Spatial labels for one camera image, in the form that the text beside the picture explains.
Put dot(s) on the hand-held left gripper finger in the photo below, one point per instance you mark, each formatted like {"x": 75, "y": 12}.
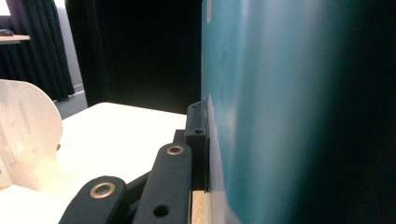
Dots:
{"x": 197, "y": 140}

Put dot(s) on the colourful picture book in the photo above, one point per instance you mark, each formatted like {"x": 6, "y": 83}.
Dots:
{"x": 264, "y": 118}

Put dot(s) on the translucent white book rack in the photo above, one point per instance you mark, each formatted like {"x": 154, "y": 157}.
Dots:
{"x": 26, "y": 133}

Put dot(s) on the black partition panel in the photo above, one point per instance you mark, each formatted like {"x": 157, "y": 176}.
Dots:
{"x": 140, "y": 53}

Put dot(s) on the dark curtain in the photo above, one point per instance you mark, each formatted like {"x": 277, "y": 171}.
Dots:
{"x": 29, "y": 53}

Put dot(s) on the wooden side desk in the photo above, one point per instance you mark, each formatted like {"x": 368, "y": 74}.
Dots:
{"x": 14, "y": 39}

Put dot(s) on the black computer mouse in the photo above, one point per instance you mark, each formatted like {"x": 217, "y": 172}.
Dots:
{"x": 6, "y": 32}

